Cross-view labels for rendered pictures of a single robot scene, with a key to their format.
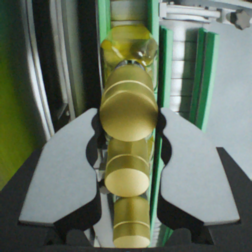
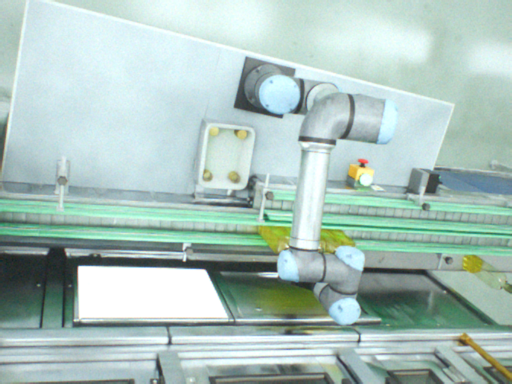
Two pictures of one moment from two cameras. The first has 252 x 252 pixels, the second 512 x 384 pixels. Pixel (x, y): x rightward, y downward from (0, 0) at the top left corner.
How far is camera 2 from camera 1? 1.69 m
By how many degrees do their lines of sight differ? 20
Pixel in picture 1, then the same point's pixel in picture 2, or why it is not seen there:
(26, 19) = (256, 274)
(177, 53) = (278, 202)
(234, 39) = (270, 141)
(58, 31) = (248, 257)
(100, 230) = (419, 263)
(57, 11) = (236, 257)
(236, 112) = not seen: hidden behind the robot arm
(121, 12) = (252, 228)
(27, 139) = not seen: hidden behind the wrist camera
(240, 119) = not seen: hidden behind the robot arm
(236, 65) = (290, 138)
